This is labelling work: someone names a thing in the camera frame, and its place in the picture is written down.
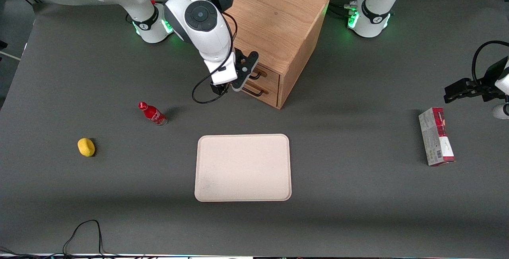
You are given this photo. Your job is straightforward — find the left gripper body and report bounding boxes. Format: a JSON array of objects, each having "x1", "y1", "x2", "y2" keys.
[{"x1": 479, "y1": 57, "x2": 509, "y2": 102}]

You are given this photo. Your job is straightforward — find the wooden box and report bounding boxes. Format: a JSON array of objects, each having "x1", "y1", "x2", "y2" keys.
[{"x1": 250, "y1": 62, "x2": 281, "y2": 92}]

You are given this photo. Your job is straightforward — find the wooden drawer front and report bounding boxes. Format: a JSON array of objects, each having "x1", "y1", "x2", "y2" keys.
[{"x1": 238, "y1": 79, "x2": 280, "y2": 107}]

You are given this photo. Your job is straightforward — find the wooden drawer cabinet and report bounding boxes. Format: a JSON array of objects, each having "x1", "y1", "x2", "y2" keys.
[{"x1": 225, "y1": 0, "x2": 330, "y2": 110}]

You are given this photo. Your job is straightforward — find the red plaid carton box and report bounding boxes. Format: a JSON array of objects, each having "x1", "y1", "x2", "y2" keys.
[{"x1": 418, "y1": 107, "x2": 455, "y2": 167}]

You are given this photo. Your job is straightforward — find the red cola bottle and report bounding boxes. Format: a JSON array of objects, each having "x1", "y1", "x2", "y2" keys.
[{"x1": 138, "y1": 101, "x2": 168, "y2": 127}]

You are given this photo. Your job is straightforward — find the beige plastic tray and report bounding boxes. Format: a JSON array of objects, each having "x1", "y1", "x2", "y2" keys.
[{"x1": 194, "y1": 133, "x2": 292, "y2": 203}]

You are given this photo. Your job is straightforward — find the yellow lemon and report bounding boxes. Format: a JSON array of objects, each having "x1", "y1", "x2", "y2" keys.
[{"x1": 77, "y1": 138, "x2": 96, "y2": 158}]

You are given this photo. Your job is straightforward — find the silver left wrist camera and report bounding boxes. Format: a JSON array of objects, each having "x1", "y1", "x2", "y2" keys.
[{"x1": 492, "y1": 104, "x2": 509, "y2": 120}]

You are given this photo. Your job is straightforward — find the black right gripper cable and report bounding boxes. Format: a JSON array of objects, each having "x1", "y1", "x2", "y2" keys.
[{"x1": 192, "y1": 10, "x2": 238, "y2": 105}]

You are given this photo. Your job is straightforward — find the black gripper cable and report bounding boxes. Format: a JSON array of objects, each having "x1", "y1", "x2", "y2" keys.
[
  {"x1": 472, "y1": 40, "x2": 509, "y2": 88},
  {"x1": 192, "y1": 10, "x2": 238, "y2": 105}
]

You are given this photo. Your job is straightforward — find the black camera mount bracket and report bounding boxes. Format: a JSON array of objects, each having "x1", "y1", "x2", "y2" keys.
[{"x1": 231, "y1": 50, "x2": 260, "y2": 92}]

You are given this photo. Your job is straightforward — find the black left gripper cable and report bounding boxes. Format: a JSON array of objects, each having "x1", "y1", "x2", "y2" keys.
[{"x1": 472, "y1": 40, "x2": 509, "y2": 88}]

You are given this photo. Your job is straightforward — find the black cable loop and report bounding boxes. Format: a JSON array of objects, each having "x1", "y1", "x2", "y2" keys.
[{"x1": 63, "y1": 220, "x2": 105, "y2": 258}]

